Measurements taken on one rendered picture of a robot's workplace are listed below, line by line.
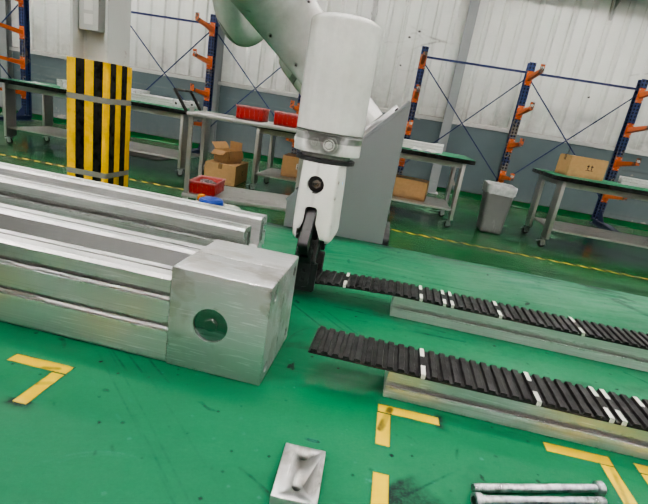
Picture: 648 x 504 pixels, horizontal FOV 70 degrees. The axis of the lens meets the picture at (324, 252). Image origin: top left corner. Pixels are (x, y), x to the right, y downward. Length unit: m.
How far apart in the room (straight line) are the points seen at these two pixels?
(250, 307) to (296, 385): 0.09
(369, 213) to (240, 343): 0.58
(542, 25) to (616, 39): 1.10
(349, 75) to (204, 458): 0.41
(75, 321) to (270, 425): 0.21
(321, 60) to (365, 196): 0.43
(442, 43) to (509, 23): 1.02
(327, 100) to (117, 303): 0.31
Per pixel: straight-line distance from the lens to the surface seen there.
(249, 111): 3.65
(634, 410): 0.51
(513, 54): 8.39
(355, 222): 0.95
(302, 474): 0.34
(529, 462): 0.44
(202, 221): 0.61
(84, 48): 4.05
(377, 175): 0.93
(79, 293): 0.47
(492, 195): 5.50
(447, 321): 0.62
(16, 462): 0.37
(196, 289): 0.41
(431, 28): 8.25
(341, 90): 0.55
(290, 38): 0.67
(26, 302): 0.51
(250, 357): 0.42
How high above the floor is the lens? 1.02
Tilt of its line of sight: 17 degrees down
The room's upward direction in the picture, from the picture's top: 10 degrees clockwise
